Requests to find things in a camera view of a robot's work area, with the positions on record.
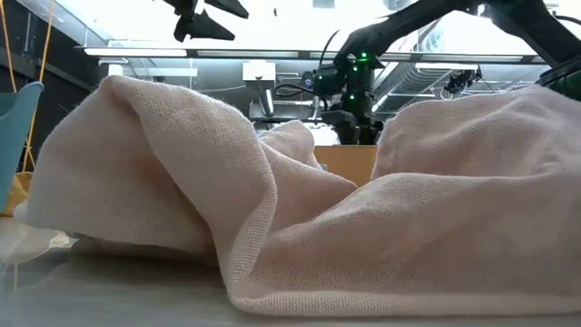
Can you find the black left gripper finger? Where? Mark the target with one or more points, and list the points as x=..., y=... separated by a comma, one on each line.
x=204, y=28
x=229, y=8

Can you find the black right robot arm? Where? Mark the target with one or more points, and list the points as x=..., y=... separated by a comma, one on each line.
x=408, y=22

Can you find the yellow plastic bin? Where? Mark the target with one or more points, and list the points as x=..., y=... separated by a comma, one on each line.
x=347, y=163

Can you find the long ceiling light bar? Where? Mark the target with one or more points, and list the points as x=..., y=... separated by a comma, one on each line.
x=249, y=53

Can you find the black device with blue lens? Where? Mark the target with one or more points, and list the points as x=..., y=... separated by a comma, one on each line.
x=308, y=81

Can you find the silver ceiling ducts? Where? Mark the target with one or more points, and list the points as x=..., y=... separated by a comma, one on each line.
x=408, y=77

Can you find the white ceiling box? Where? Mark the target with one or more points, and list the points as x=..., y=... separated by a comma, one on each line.
x=258, y=71

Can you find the black hanging ceiling fixture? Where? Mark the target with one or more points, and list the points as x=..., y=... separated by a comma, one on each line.
x=460, y=82

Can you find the pink cloth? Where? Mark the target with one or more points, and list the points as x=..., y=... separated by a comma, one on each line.
x=408, y=227

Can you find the mustard yellow cloth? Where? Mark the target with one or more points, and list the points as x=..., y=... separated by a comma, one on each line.
x=16, y=195

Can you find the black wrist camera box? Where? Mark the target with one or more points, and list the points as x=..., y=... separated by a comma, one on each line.
x=329, y=82

